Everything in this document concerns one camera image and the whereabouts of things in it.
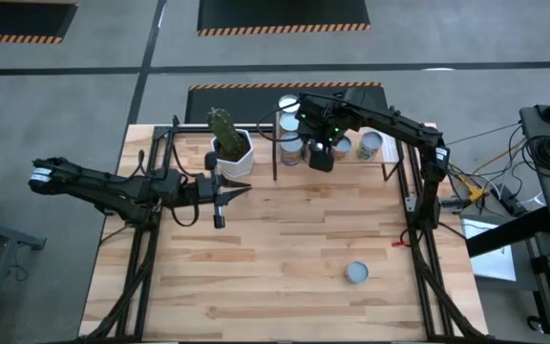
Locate black diagonal stand bar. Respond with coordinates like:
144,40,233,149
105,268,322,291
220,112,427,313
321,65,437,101
465,204,550,258

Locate tomatoes can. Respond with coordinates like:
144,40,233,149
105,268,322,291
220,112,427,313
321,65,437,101
279,133,305,167

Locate black caster wheel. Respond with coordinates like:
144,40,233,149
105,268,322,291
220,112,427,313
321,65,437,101
526,314,547,335

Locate large white paper sheet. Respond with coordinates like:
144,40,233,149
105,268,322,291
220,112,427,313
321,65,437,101
459,215,518,283

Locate yellow cable connector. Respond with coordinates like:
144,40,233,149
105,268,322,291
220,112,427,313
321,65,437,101
463,183,489,202

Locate mixed fruit can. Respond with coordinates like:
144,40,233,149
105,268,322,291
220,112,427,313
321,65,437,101
354,130,384,162

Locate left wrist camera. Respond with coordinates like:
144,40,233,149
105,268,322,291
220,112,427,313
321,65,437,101
194,175,215,202

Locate cactus in white pot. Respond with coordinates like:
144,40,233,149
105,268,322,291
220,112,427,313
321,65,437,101
209,128,256,176

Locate black mat hazard stripe edge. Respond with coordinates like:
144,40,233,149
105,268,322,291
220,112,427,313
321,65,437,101
184,81,390,124
196,0,371,37
0,0,79,45

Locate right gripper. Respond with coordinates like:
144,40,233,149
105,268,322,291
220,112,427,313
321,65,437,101
296,93,352,174

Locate black aluminium rig frame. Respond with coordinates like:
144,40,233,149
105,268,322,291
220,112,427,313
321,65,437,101
79,114,276,343
389,107,489,341

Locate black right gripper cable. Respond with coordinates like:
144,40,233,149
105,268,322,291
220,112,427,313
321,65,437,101
255,97,314,144

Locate short tin can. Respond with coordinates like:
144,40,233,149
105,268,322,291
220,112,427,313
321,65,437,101
344,260,370,285

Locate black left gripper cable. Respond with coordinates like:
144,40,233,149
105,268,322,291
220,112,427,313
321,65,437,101
168,141,201,228

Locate small white paper sheet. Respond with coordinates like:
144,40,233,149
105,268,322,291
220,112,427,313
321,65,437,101
380,132,402,164

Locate green cactus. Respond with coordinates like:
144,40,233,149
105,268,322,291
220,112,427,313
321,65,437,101
206,107,248,157

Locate grey metal cart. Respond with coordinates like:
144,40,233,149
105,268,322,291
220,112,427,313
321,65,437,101
0,212,48,344

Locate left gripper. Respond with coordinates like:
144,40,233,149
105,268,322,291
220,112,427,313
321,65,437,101
193,151,253,229

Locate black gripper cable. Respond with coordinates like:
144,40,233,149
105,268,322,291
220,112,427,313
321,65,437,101
168,141,201,228
255,97,314,144

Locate short teal mandarin orange can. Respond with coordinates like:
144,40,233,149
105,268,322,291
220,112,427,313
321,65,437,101
330,136,353,161

